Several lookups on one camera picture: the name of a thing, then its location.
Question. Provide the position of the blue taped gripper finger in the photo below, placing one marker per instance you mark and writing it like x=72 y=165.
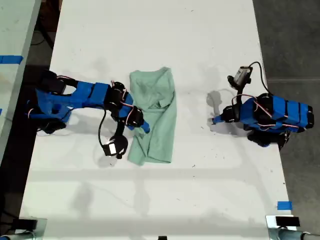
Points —
x=218 y=119
x=145 y=127
x=131 y=127

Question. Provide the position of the pale green t-shirt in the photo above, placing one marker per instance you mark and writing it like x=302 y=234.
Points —
x=157 y=100

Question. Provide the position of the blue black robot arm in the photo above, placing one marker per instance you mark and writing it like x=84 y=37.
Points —
x=85 y=93
x=280 y=112

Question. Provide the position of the short blue tape strip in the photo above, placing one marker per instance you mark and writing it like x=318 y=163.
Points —
x=284 y=205

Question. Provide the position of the grey metal pipe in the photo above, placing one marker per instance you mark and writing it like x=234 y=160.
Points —
x=290 y=235

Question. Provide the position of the long blue tape strip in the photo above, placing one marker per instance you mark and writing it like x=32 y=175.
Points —
x=11 y=59

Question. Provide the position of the black camera stalk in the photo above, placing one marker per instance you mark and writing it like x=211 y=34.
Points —
x=120 y=128
x=239 y=93

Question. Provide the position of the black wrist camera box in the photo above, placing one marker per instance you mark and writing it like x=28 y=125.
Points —
x=116 y=147

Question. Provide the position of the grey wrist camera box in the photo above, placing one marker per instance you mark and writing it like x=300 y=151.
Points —
x=241 y=75

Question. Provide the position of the black box on metal bracket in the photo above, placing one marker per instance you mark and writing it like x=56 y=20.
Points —
x=287 y=221

